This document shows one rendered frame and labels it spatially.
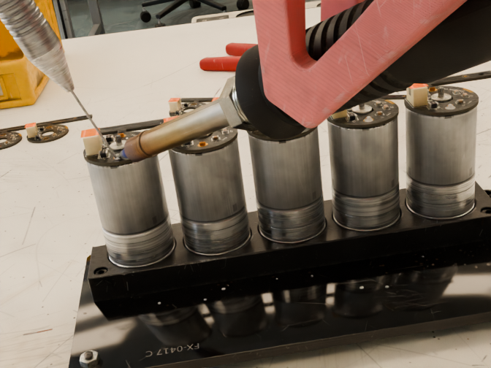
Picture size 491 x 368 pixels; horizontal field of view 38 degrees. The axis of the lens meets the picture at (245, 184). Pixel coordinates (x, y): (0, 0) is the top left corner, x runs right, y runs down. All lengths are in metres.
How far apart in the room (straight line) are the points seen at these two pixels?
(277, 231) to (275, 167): 0.03
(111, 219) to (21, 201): 0.13
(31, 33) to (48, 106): 0.28
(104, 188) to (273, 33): 0.11
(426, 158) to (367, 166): 0.02
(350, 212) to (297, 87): 0.11
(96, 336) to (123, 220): 0.04
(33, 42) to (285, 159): 0.09
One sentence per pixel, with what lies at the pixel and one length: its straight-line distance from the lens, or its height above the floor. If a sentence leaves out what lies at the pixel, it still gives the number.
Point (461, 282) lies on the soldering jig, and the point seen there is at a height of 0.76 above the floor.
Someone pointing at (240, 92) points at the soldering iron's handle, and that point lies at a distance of 0.17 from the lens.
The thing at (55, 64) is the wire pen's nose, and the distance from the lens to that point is 0.22.
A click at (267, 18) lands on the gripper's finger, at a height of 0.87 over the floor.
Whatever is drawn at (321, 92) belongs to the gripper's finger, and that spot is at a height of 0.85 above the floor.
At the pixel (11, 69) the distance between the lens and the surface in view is 0.50.
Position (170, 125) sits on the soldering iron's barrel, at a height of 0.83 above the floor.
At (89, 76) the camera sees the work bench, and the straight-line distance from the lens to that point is 0.54.
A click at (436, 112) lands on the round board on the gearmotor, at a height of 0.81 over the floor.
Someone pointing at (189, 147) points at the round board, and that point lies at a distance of 0.24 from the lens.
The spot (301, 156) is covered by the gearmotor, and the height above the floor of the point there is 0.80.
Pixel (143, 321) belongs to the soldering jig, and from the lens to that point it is 0.25.
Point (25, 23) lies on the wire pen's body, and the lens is 0.22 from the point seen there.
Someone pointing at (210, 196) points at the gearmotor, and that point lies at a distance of 0.24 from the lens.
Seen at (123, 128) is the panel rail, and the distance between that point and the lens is 0.26.
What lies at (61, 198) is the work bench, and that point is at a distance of 0.37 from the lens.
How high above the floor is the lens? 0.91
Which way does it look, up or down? 27 degrees down
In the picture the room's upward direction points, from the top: 7 degrees counter-clockwise
